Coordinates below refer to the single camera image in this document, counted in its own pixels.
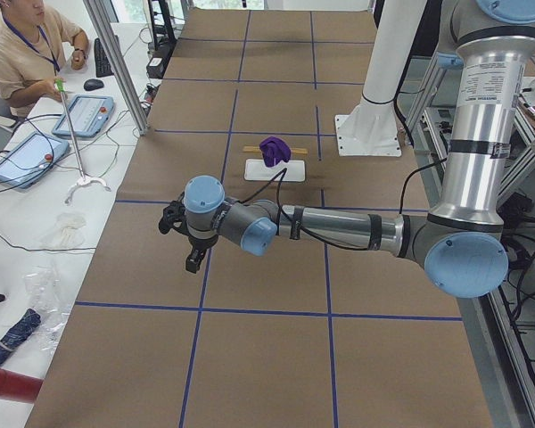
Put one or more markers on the white crumpled cloth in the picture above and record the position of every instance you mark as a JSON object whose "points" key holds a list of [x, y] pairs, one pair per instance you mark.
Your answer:
{"points": [[66, 233]]}

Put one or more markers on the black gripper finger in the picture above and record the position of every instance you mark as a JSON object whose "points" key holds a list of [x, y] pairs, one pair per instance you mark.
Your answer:
{"points": [[194, 260]]}

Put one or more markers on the far teach pendant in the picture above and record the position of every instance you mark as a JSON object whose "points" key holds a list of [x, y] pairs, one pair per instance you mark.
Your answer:
{"points": [[88, 115]]}

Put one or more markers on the red bottle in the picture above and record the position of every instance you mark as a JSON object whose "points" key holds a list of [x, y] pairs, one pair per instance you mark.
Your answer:
{"points": [[19, 387]]}

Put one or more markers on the teach pendant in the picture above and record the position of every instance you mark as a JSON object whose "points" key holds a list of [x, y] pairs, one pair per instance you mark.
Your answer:
{"points": [[30, 159], [88, 115]]}

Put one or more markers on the seated person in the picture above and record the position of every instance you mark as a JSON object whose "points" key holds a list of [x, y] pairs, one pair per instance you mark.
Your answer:
{"points": [[32, 35]]}

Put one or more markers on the purple towel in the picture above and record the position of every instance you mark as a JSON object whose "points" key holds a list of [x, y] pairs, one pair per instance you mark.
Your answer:
{"points": [[274, 150]]}

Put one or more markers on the aluminium frame post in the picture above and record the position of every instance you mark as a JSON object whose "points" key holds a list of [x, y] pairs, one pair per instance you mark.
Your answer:
{"points": [[102, 25]]}

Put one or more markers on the clear plastic wrap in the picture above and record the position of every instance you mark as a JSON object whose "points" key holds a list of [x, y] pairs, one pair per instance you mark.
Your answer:
{"points": [[47, 299]]}

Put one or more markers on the metal reacher stick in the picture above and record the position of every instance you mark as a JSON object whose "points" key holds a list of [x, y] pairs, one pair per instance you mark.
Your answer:
{"points": [[84, 179]]}

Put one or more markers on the white wooden towel rack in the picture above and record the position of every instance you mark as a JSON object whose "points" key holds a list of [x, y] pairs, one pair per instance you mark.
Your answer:
{"points": [[256, 169]]}

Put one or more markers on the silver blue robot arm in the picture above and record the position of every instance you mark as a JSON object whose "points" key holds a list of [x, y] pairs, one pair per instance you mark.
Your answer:
{"points": [[276, 81]]}

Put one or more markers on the black keyboard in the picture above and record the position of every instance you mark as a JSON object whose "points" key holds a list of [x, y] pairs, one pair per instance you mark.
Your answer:
{"points": [[102, 63]]}

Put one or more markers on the near teach pendant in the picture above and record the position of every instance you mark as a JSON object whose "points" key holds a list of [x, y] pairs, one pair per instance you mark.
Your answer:
{"points": [[30, 159]]}

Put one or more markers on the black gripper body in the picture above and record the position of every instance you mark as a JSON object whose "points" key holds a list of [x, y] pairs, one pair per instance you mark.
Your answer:
{"points": [[199, 243]]}

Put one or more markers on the folded blue umbrella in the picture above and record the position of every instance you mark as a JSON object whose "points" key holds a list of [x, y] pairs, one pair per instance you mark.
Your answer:
{"points": [[18, 334]]}

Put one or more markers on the black computer mouse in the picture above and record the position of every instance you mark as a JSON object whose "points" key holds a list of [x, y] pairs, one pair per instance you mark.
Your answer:
{"points": [[93, 84]]}

